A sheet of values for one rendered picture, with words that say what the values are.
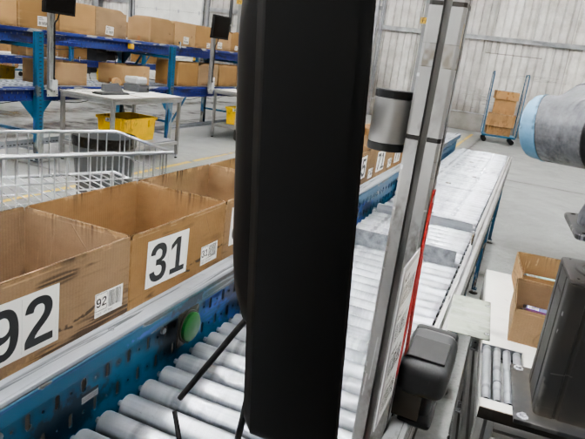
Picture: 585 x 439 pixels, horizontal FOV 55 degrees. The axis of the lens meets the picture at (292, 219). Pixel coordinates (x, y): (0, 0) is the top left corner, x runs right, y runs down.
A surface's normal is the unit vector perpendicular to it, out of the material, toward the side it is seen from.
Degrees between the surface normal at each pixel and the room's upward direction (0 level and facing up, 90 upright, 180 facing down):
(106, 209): 90
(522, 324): 90
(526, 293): 90
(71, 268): 90
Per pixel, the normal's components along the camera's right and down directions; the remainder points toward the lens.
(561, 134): -0.87, 0.10
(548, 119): -0.80, -0.20
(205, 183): 0.91, 0.22
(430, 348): 0.07, -0.92
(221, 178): -0.38, 0.21
